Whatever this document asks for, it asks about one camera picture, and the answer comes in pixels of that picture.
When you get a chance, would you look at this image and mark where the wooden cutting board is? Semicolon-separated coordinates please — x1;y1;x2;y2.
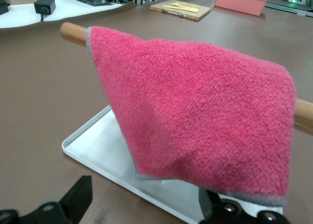
149;0;211;22

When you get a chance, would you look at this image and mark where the pink and grey cloth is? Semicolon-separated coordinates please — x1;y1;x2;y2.
85;25;298;207

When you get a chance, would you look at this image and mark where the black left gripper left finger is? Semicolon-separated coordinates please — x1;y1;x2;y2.
0;175;93;224

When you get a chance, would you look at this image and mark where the yellow plastic fork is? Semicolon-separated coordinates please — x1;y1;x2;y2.
163;2;188;9

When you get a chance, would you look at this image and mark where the pink plastic bin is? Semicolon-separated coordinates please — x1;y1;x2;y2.
214;0;269;17

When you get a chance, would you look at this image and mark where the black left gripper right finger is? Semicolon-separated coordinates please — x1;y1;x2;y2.
202;191;292;224

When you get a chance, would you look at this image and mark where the black power adapter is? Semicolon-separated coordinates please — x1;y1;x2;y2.
33;0;56;22

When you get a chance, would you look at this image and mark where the white rack tray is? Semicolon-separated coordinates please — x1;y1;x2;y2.
61;104;284;224

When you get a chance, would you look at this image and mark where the wooden chopsticks pair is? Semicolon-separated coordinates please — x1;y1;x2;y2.
60;22;313;136

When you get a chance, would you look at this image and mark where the yellow plastic knife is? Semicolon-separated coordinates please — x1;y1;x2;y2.
171;5;200;14

